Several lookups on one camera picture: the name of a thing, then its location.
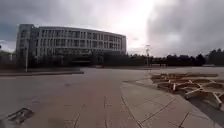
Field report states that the wooden star-shaped structure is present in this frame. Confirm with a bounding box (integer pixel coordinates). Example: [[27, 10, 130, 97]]
[[150, 72, 224, 110]]

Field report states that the large white curved building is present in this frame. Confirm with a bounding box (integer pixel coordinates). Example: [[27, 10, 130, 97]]
[[14, 23, 128, 68]]

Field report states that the grey paved plaza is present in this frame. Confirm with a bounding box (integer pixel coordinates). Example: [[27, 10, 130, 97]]
[[0, 66, 224, 128]]

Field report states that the metal ground cover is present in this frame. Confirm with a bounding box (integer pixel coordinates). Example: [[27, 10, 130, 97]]
[[6, 107, 35, 125]]

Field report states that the light pole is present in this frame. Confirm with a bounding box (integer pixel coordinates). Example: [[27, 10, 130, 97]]
[[144, 44, 152, 69], [25, 39, 30, 73]]

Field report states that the raised kerb strip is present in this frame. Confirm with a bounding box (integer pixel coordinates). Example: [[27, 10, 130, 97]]
[[0, 69, 85, 78]]

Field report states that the row of dark trees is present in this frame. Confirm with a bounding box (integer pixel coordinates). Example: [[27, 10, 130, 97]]
[[0, 48, 224, 70]]

